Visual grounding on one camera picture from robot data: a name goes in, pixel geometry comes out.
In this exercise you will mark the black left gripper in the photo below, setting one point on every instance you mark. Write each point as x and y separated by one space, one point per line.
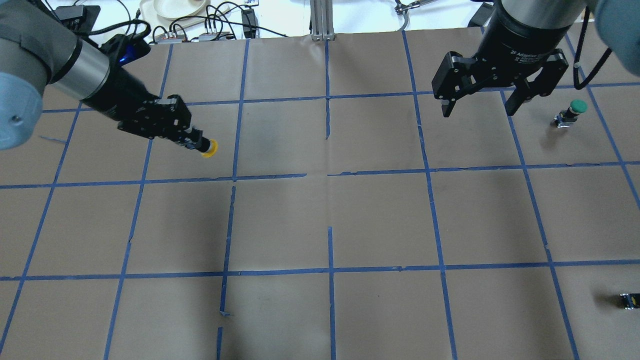
116 98

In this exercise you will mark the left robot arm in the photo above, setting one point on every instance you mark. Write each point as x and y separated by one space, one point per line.
37 51

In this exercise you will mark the white plate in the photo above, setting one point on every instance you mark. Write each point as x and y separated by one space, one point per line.
174 9

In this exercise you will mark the aluminium frame post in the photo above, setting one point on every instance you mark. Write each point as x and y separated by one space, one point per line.
321 20

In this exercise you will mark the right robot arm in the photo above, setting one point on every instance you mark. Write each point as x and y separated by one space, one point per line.
520 49

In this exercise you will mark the black contact block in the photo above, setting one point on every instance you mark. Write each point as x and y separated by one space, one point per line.
630 300

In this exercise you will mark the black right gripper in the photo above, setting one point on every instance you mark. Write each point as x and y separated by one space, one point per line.
520 35

